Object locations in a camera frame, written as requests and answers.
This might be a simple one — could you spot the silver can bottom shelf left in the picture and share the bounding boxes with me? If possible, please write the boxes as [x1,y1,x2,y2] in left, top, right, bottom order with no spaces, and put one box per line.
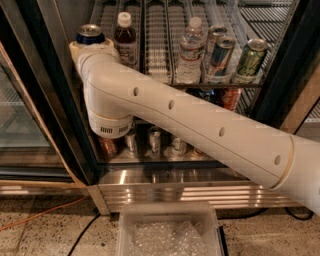
[125,130,137,156]

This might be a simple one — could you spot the orange gold can bottom shelf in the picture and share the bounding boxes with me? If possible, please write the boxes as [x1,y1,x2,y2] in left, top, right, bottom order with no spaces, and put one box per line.
[193,148,205,156]

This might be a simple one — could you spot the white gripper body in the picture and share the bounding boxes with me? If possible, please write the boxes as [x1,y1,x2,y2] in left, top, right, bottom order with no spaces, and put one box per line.
[73,43,120,75]

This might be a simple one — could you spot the blue pepsi can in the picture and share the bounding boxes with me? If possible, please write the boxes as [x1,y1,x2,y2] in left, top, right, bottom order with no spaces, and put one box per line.
[76,24,105,45]

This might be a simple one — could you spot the black cable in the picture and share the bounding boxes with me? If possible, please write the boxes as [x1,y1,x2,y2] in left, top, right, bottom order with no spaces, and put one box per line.
[218,206,315,222]
[67,213,101,256]

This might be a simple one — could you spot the brown tea bottle white cap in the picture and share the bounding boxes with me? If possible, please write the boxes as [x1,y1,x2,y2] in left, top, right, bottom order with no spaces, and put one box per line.
[114,12,138,70]

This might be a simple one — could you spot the steel glass-door fridge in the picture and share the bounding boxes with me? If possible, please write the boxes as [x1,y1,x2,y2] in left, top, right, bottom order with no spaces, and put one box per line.
[0,0,319,214]

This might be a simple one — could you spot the dark blue can middle shelf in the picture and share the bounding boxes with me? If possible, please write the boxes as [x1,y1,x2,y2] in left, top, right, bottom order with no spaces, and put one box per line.
[192,88,214,103]

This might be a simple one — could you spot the silver can rear top shelf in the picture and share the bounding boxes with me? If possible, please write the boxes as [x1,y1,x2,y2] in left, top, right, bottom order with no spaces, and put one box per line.
[204,25,227,66]

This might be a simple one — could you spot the black cable right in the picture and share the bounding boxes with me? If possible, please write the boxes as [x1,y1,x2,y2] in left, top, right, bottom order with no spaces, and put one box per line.
[218,206,315,222]

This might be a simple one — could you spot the blue silver energy drink can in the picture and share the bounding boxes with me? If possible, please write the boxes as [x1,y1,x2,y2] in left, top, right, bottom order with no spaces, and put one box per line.
[206,36,235,82]

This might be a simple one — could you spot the green soda can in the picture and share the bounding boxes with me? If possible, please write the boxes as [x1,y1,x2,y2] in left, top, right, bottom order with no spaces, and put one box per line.
[233,38,268,84]

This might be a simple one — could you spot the clear plastic bin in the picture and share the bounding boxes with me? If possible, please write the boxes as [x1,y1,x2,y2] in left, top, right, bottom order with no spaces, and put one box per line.
[115,202,226,256]

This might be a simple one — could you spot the silver white can bottom shelf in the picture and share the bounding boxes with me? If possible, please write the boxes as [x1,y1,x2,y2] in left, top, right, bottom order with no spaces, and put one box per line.
[171,136,187,156]

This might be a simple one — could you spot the black cable left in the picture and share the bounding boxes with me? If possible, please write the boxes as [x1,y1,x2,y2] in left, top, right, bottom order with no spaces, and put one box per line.
[67,213,101,256]

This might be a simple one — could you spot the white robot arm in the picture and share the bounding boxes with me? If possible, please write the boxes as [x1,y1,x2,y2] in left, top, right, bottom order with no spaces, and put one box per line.
[69,41,320,215]

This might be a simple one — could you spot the brown can bottom shelf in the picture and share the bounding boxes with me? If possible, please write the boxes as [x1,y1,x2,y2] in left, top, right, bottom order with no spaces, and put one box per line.
[99,137,117,157]

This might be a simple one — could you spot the orange cable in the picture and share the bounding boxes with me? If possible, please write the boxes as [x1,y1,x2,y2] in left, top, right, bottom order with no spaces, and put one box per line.
[0,194,89,232]

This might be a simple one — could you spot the clear water bottle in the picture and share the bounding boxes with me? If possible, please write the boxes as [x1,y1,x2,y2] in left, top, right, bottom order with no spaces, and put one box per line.
[176,17,205,84]

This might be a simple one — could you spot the red soda can middle shelf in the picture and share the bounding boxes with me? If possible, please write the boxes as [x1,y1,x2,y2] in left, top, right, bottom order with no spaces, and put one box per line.
[220,88,241,111]

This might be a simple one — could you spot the silver can bottom shelf centre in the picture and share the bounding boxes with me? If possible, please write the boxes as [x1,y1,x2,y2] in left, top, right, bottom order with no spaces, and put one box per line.
[148,126,161,156]

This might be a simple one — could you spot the white wire shelf rack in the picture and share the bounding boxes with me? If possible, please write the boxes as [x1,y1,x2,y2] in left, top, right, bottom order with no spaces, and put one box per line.
[88,0,268,85]

